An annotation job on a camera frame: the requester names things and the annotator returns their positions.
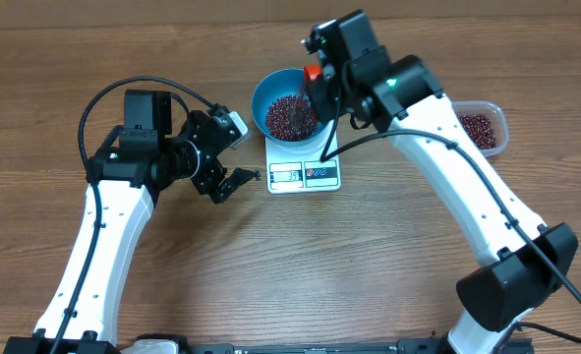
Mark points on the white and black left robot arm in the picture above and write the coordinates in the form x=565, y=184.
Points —
x=137, y=160

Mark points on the white digital kitchen scale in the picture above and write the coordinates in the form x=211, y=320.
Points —
x=295, y=167

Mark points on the blue metal bowl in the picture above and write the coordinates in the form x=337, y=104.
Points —
x=283, y=82

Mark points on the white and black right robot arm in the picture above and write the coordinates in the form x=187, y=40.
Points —
x=521, y=260

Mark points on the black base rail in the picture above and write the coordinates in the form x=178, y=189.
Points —
x=154, y=343

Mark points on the red beans in bowl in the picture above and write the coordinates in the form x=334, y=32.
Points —
x=291, y=118

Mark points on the clear plastic container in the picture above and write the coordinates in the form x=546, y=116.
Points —
x=496, y=116

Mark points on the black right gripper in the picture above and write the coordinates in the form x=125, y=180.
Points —
x=322, y=94

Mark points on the red measuring scoop blue handle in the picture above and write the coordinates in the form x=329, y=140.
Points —
x=312, y=72

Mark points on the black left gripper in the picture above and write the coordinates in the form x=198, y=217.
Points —
x=207, y=184

